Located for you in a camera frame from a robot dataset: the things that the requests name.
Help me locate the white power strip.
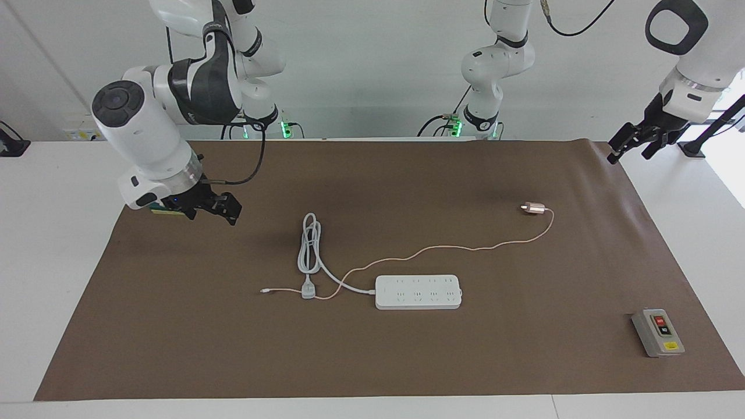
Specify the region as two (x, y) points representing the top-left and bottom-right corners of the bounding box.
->
(375, 275), (463, 310)

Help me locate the pink charging cable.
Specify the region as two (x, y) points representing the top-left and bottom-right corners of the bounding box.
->
(260, 208), (555, 301)

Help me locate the black stand with pole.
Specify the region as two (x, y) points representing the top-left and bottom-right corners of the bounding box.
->
(678, 93), (745, 159)

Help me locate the brown table mat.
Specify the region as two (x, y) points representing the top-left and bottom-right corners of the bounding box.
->
(33, 139), (745, 402)

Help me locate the grey push button box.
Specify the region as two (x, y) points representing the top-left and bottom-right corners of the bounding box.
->
(631, 308), (686, 358)

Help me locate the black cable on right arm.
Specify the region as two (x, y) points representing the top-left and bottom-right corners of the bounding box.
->
(165, 26), (267, 187)

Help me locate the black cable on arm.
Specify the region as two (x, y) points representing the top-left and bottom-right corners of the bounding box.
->
(541, 0), (616, 37)
(165, 26), (267, 187)

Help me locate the black right base cable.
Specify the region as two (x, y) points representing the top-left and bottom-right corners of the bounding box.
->
(220, 112), (246, 140)

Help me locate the black base cable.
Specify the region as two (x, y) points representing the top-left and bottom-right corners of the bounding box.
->
(220, 112), (246, 140)
(416, 87), (473, 138)

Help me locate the white power cord with plug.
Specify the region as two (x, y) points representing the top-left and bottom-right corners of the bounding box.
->
(297, 212), (377, 300)

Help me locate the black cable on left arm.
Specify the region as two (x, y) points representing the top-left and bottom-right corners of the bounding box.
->
(541, 0), (616, 37)

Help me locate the black clamp mount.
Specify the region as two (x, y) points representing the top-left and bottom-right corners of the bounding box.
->
(0, 120), (31, 158)

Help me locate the black left base cable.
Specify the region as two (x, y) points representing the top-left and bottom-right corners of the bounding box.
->
(416, 87), (473, 138)

